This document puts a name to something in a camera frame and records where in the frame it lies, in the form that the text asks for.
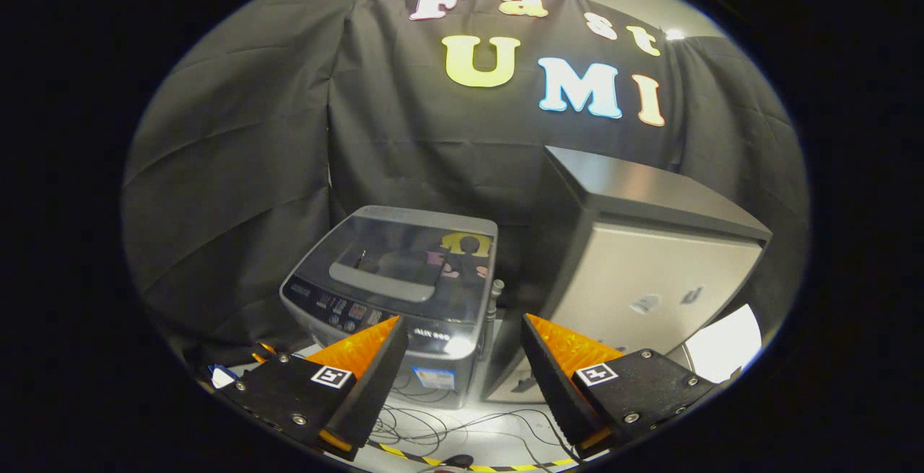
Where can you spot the dark transparent washing machine lid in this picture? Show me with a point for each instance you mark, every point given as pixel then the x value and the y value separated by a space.
pixel 404 242

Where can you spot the grey washing machine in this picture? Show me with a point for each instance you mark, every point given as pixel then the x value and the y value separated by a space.
pixel 469 379

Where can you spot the yellow black floor tape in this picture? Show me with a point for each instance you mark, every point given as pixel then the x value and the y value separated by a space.
pixel 505 468

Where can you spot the small black oval device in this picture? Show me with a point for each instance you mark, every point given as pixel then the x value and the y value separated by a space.
pixel 458 461

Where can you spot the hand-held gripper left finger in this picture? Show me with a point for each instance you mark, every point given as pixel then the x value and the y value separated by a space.
pixel 375 393

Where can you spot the beige cabinet with dark top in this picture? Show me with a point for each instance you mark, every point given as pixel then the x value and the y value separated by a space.
pixel 650 271

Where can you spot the black backdrop cloth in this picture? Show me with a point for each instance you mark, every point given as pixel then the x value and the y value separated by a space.
pixel 231 170

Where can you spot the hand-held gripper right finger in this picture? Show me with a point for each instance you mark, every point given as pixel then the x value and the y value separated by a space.
pixel 552 386

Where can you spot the white table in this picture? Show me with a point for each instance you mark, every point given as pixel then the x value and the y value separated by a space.
pixel 725 343

